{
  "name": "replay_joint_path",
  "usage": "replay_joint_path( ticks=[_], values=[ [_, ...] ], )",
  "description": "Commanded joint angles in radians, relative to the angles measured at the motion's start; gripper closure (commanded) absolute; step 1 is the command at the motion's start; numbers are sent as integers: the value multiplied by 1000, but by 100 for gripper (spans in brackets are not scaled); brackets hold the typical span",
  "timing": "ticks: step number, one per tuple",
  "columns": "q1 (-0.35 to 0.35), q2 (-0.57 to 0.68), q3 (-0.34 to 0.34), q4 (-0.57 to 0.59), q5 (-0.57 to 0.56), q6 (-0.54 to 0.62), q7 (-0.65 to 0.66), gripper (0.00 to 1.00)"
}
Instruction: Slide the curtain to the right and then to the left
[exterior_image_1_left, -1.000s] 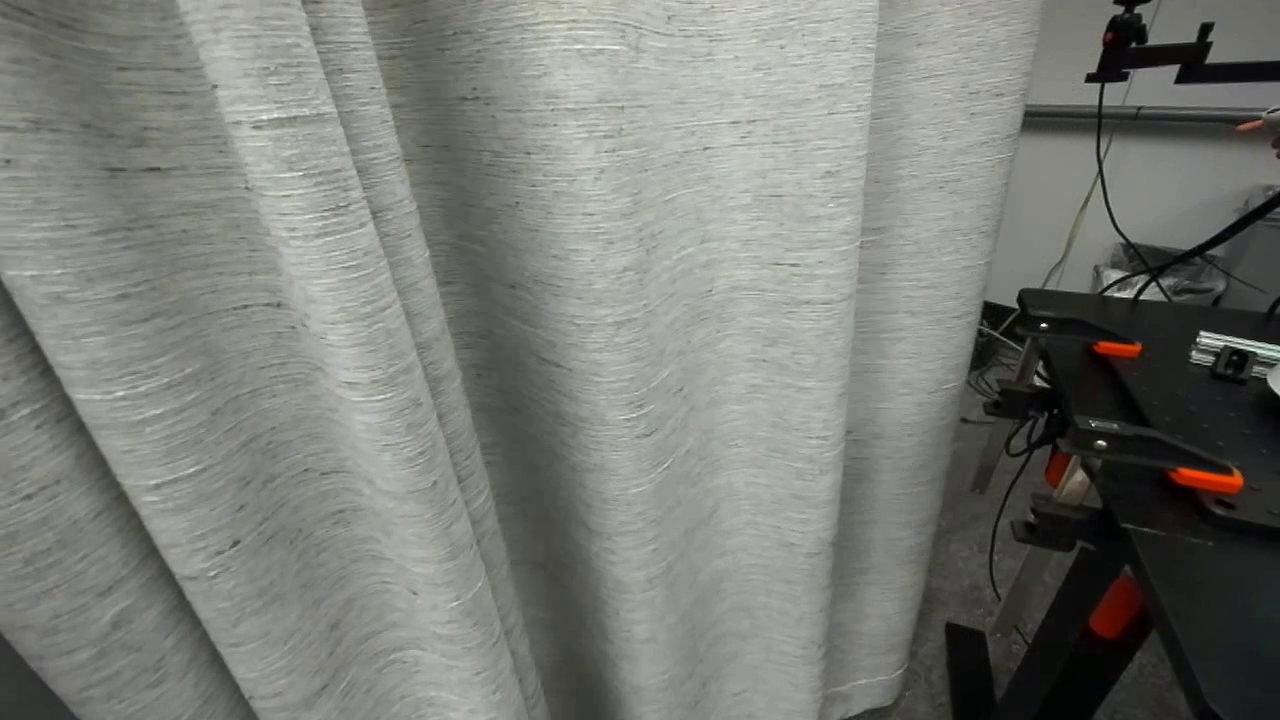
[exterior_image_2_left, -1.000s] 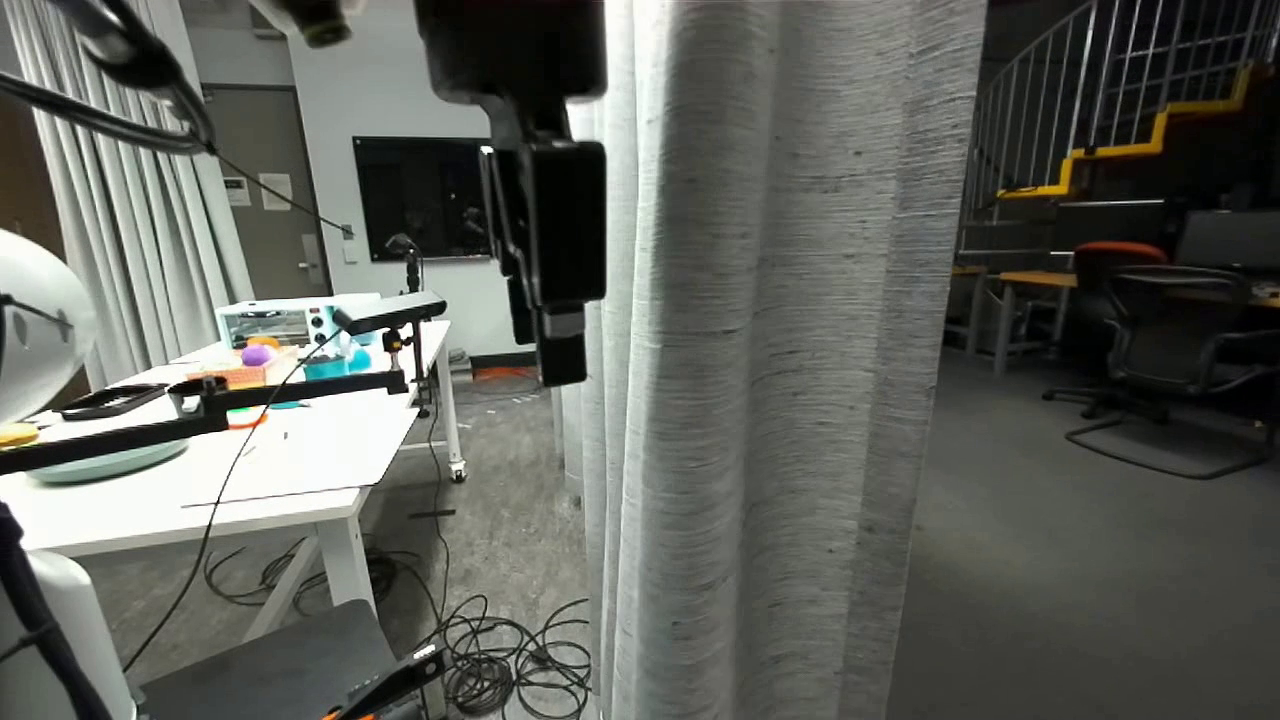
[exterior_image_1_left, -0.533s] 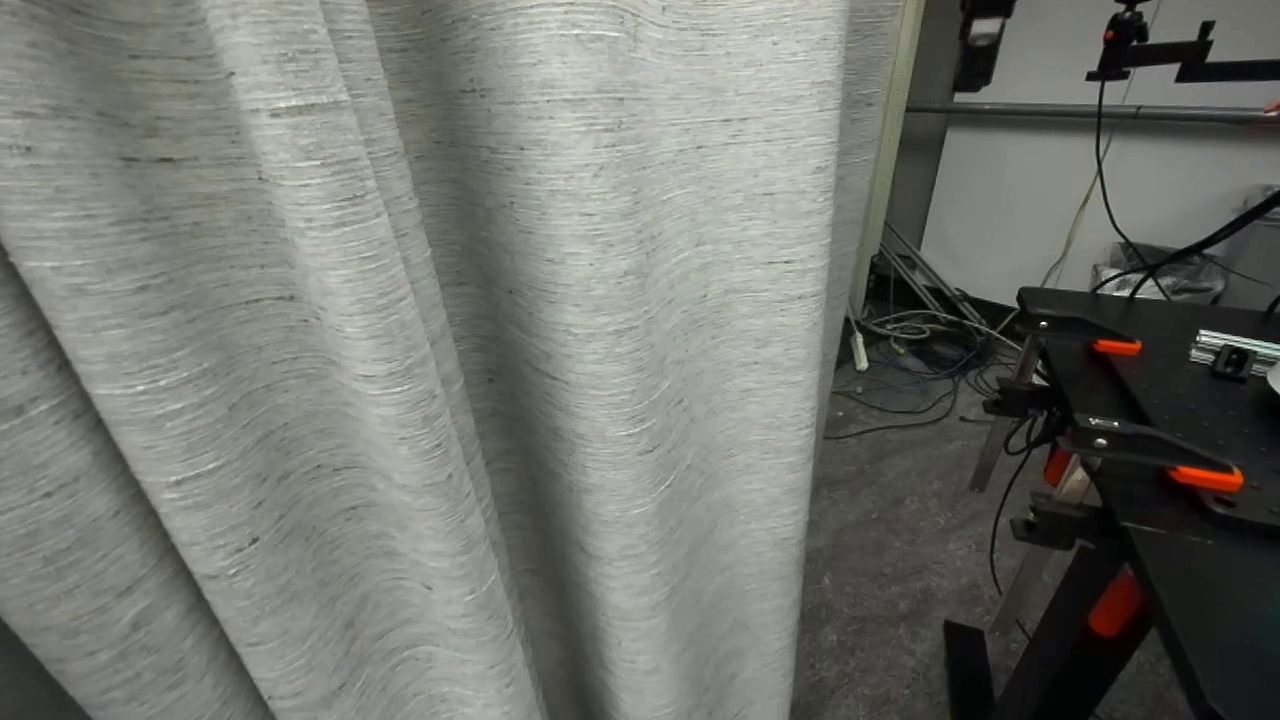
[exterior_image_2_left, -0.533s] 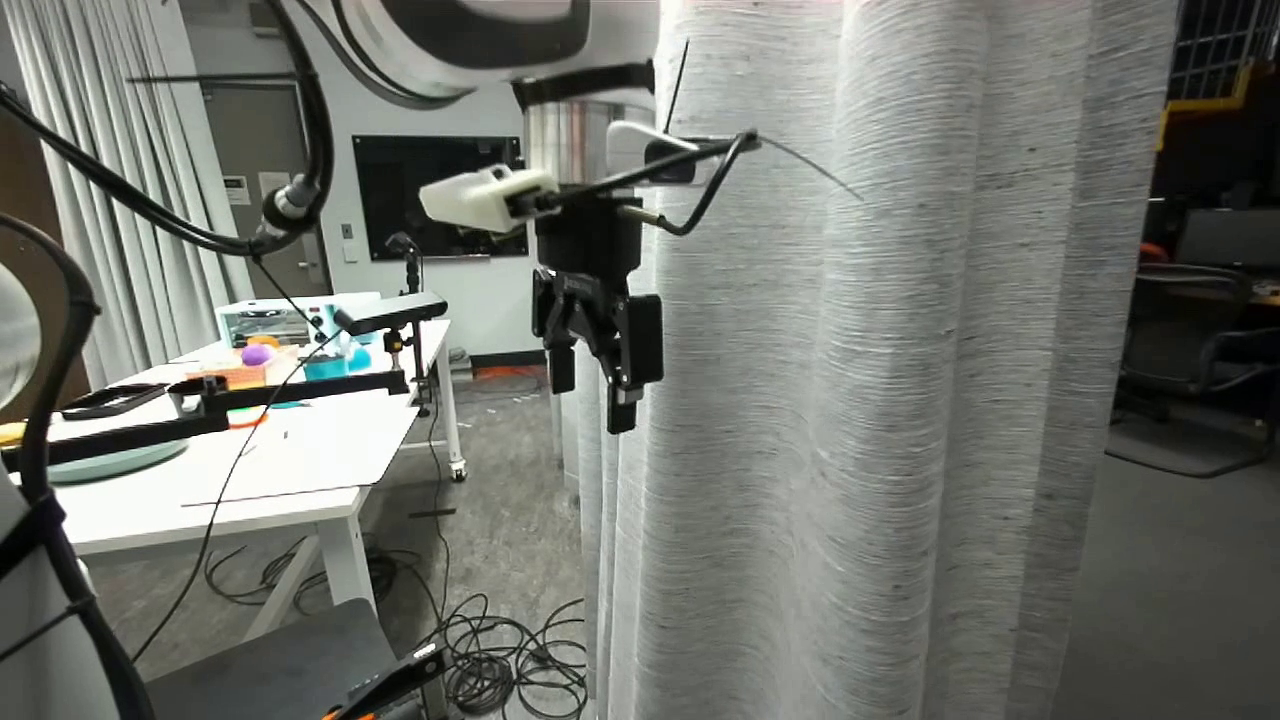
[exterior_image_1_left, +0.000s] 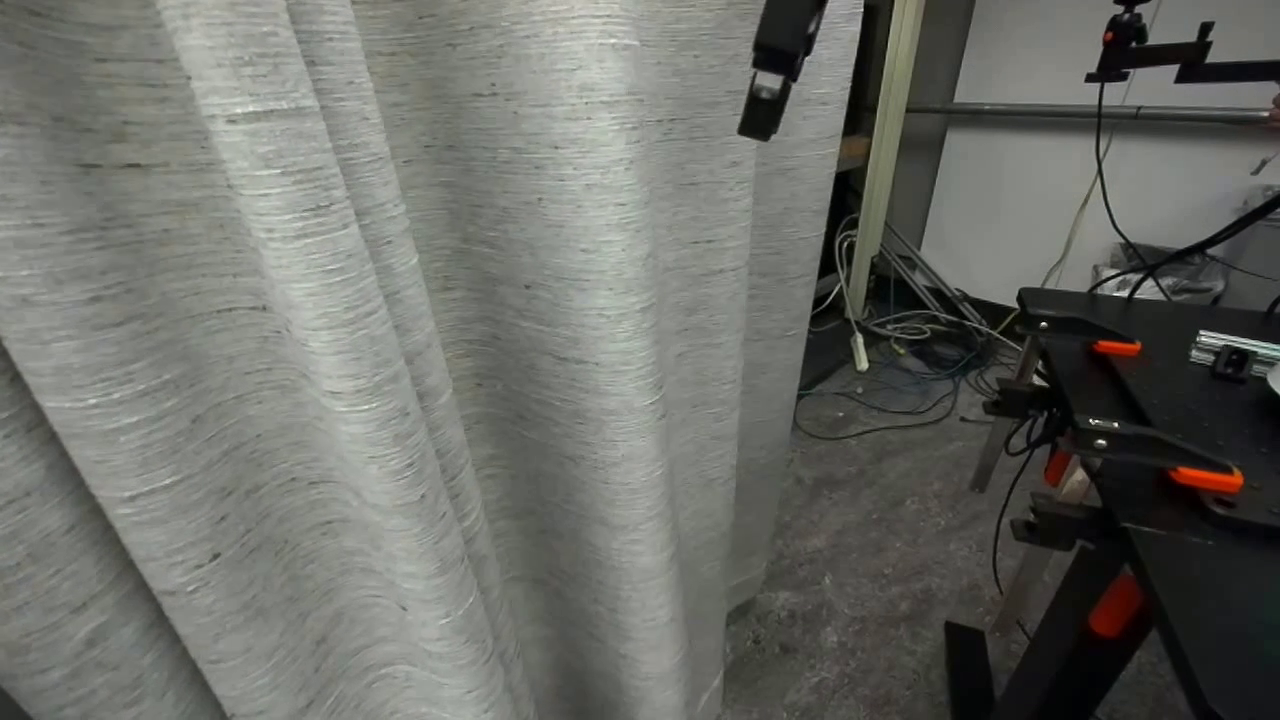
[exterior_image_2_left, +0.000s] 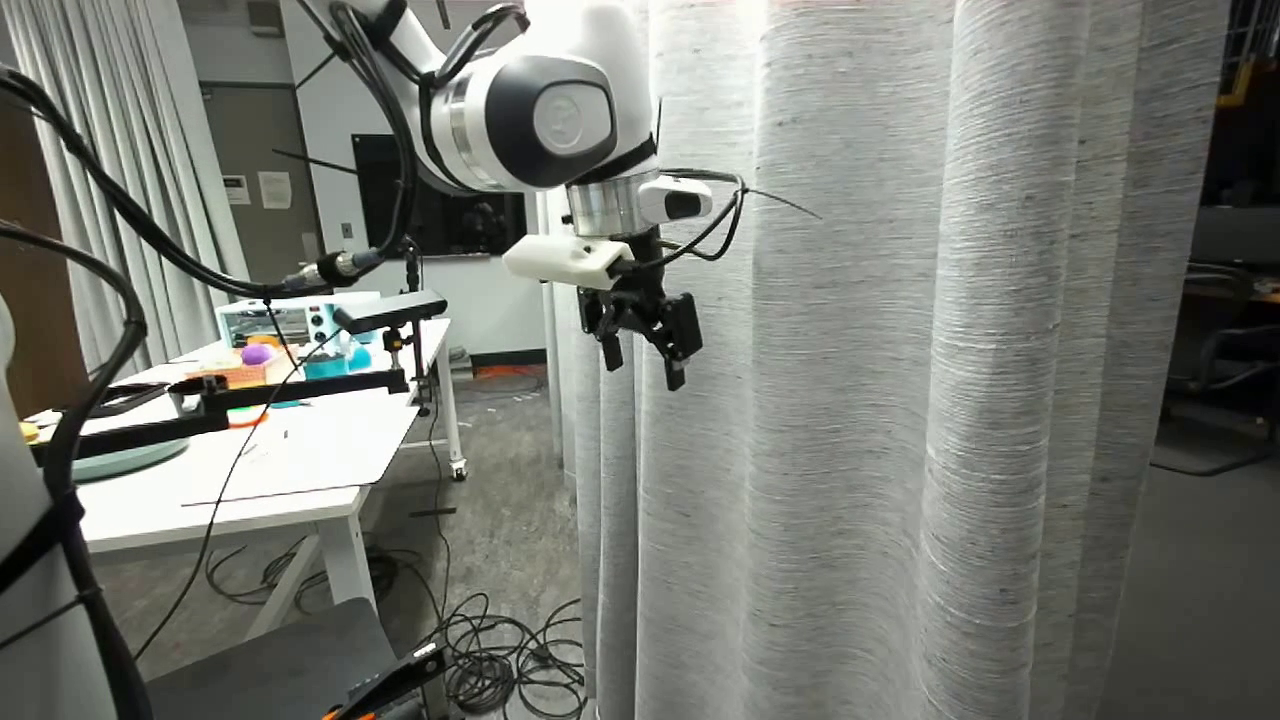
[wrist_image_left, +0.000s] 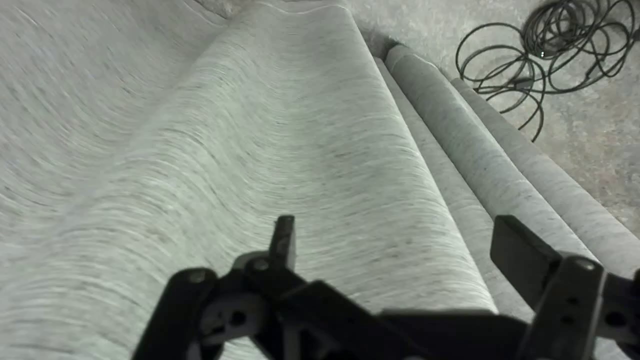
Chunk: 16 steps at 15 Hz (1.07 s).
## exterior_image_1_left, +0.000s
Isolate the grey woven curtain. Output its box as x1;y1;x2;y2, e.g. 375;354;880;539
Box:
0;0;868;720

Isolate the white device on table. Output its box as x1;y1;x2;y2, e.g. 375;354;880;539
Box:
1186;322;1280;389

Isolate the black work table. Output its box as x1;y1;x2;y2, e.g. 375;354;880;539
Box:
939;282;1280;720

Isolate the orange clamp under table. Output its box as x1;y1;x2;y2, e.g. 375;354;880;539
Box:
1080;567;1151;642

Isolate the cream vertical post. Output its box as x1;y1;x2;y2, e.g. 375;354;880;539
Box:
841;0;931;328

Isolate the grey horizontal wall rail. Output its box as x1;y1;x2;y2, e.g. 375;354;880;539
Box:
904;99;1280;131

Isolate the tangled floor cable pile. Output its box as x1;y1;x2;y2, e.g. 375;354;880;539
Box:
793;211;1030;442

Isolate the black camera cable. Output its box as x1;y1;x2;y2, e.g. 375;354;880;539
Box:
1089;76;1182;304

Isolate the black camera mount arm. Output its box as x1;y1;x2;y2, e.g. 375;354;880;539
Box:
1080;0;1280;86

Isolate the small orange handled clamp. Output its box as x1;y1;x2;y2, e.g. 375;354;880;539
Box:
1017;312;1146;364

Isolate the grey box by wall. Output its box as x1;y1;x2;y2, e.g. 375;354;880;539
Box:
1091;241;1230;304

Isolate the large orange handled clamp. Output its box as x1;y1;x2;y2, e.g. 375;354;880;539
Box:
1064;410;1251;502

